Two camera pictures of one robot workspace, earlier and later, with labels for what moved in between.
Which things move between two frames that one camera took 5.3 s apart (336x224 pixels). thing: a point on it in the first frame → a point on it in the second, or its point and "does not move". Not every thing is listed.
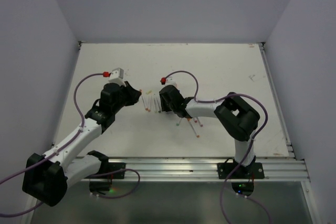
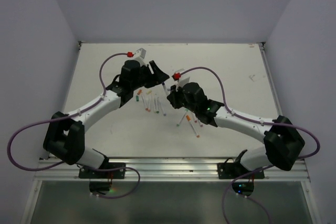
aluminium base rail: [276, 169] does not move
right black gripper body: [166, 106] → [190, 106]
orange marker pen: [145, 105] does not move
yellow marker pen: [155, 103] does not move
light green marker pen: [178, 124] does not move
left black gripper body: [116, 107] → [143, 78]
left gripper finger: [132, 95] → [158, 76]
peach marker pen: [149, 103] does not move
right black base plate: [254, 171] does not move
